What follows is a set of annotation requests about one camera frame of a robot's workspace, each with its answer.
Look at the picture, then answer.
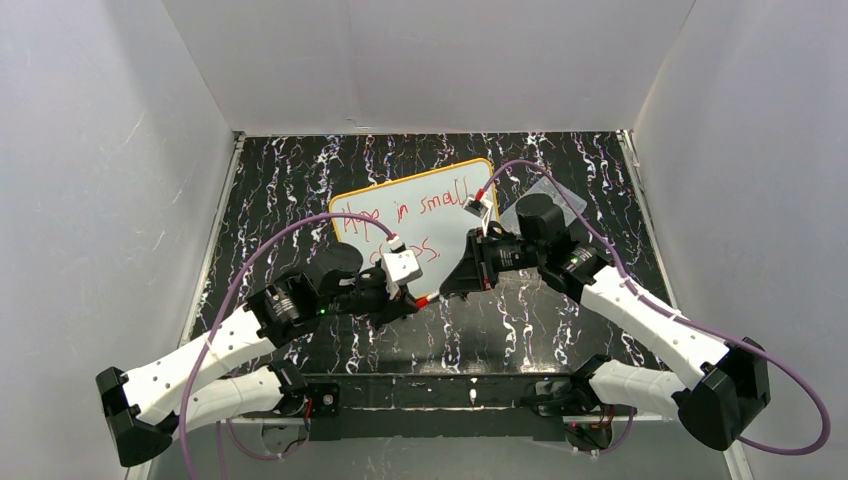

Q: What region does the yellow framed whiteboard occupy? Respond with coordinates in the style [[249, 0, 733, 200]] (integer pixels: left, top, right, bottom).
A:
[[329, 158, 494, 298]]

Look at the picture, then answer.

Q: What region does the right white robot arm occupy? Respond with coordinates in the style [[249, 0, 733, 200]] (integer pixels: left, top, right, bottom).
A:
[[439, 193, 770, 451]]

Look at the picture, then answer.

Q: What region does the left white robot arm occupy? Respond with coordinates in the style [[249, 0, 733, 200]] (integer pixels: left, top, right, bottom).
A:
[[95, 240, 423, 467]]

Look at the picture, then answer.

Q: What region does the clear plastic screw box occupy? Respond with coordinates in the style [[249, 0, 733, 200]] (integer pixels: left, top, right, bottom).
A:
[[499, 176, 587, 233]]

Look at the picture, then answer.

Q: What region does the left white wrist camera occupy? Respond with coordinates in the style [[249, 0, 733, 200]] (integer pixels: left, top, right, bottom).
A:
[[380, 235, 423, 299]]

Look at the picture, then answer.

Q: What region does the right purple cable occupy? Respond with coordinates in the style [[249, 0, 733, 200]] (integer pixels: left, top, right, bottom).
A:
[[473, 159, 832, 457]]

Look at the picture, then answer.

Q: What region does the aluminium table frame rail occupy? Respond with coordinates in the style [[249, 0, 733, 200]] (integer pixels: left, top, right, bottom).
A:
[[125, 370, 753, 480]]

